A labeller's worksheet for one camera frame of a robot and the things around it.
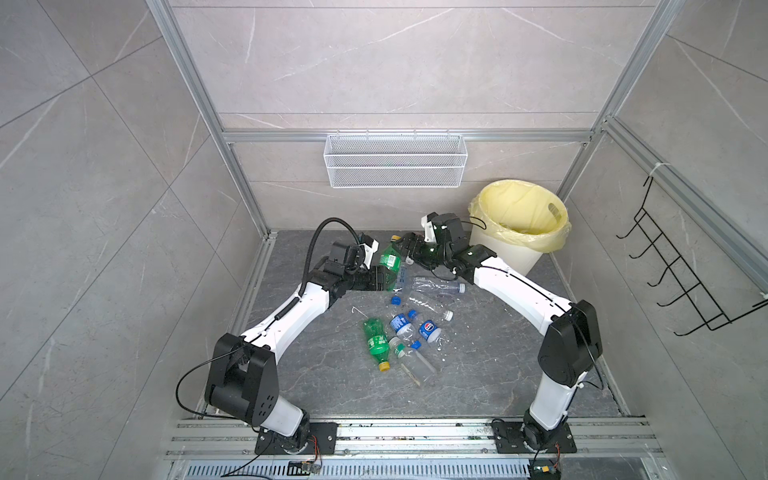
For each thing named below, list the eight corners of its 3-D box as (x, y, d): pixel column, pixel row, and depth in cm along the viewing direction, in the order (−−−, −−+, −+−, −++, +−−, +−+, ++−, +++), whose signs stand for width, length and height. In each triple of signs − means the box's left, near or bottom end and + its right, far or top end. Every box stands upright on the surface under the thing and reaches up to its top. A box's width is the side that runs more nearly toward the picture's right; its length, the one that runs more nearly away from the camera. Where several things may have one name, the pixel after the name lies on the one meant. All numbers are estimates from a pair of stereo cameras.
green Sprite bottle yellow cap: (372, 375, 85) (372, 369, 81) (364, 327, 95) (362, 319, 91) (394, 369, 86) (395, 363, 82) (383, 322, 95) (383, 315, 91)
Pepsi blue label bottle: (415, 335, 93) (416, 328, 89) (424, 324, 96) (426, 317, 91) (438, 353, 90) (440, 346, 85) (446, 341, 92) (449, 334, 88)
